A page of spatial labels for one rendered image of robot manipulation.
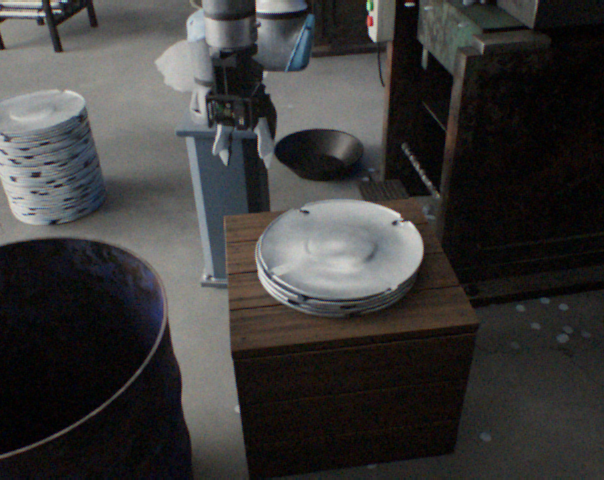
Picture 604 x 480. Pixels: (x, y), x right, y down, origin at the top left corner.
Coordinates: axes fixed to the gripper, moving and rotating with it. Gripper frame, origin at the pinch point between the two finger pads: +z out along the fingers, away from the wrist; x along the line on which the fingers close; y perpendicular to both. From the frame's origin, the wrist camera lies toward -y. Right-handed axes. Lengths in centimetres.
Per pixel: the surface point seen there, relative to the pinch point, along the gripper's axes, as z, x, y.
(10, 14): 37, -176, -190
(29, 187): 42, -81, -47
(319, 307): 18.4, 14.5, 14.5
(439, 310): 20.2, 33.7, 10.1
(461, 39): -4, 35, -52
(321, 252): 16.0, 12.9, 3.1
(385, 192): 39, 20, -55
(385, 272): 16.6, 24.3, 6.1
